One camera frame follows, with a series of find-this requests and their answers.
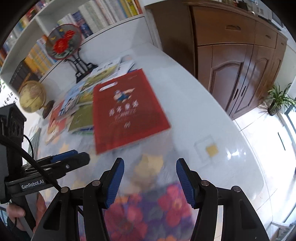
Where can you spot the white yellow picture book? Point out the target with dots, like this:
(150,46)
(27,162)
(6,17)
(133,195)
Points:
(110,67)

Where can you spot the teal insect book 01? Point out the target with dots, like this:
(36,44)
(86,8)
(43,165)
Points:
(34,136)

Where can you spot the red flower round fan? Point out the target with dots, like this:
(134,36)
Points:
(63,41)

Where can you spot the black fan stand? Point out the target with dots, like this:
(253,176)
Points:
(82,68)

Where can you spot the person left hand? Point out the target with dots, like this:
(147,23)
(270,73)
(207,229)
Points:
(26,218)

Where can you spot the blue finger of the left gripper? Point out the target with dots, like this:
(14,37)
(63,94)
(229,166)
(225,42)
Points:
(58,157)

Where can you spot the antique yellow globe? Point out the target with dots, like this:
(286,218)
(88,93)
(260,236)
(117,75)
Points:
(33,97)

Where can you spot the light blue cartoon book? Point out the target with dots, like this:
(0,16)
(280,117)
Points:
(70,100)

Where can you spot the red fairy tale book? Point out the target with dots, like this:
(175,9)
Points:
(125,110)

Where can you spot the red book with yellow figure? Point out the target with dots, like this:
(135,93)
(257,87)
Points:
(57,123)

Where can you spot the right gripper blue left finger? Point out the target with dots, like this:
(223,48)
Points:
(99,195)

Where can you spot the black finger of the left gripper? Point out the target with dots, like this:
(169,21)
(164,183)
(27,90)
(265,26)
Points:
(60,168)

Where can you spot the wooden sideboard cabinet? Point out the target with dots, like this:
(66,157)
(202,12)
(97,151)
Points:
(235,55)

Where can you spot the floral tablecloth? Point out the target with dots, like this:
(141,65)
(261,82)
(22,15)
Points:
(150,204)

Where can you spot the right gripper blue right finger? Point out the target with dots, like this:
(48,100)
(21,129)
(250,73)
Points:
(201,195)

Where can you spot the potted green plant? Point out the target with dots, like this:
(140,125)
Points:
(277,98)

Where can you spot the white microwave oven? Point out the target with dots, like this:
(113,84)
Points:
(263,11)

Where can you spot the olive green book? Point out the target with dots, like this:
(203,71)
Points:
(82,122)

